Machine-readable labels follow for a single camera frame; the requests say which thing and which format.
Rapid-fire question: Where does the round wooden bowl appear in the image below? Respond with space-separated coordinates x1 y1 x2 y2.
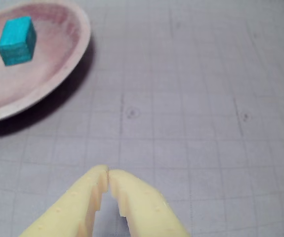
0 0 92 124

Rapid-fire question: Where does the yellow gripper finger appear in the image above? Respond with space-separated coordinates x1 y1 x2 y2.
18 164 109 237
109 168 192 237

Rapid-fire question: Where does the blue block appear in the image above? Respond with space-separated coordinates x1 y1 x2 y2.
0 16 38 67

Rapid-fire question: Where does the brown gridded wrapping paper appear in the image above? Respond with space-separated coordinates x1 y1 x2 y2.
0 0 284 237

